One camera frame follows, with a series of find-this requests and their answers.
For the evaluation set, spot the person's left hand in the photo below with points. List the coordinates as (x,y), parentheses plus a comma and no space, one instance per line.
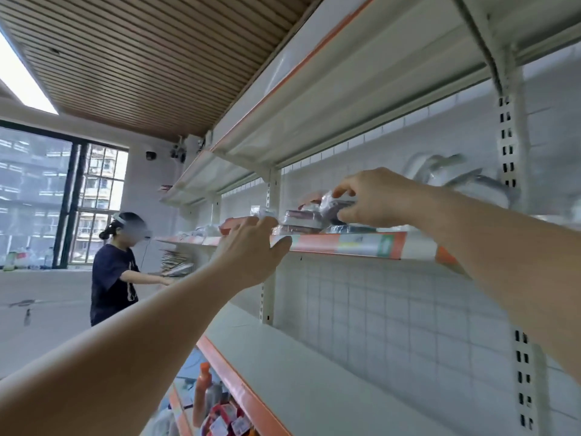
(250,254)

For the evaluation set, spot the long bright ceiling light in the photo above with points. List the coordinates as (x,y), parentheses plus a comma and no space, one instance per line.
(18,72)

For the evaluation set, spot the salmon plastic basket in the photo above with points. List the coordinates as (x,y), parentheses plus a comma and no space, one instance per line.
(234,224)

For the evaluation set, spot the orange metal store shelving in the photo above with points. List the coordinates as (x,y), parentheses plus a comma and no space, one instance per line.
(363,50)

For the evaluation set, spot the person's right hand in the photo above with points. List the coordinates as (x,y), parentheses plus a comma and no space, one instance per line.
(386,200)

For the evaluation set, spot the small black wall camera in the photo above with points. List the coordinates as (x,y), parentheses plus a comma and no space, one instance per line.
(151,155)

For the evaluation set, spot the white label green arrow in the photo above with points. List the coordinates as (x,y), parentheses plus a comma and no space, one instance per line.
(408,247)

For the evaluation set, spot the blue tub of red packets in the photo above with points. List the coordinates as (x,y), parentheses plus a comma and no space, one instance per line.
(225,420)

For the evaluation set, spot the person's right forearm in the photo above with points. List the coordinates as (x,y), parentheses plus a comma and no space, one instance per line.
(508,258)

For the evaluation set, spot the stack of flat cartons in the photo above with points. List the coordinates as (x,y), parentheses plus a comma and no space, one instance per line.
(177,265)

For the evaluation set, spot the white ceiling mounted device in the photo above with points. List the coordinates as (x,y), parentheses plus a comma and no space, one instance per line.
(186,148)

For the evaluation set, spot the large black framed window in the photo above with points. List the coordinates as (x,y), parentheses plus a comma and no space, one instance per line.
(36,195)

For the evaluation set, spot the person's left forearm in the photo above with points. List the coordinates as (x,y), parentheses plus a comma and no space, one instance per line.
(109,367)

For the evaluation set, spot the soap dishes shelf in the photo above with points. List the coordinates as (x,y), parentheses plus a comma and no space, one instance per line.
(304,219)

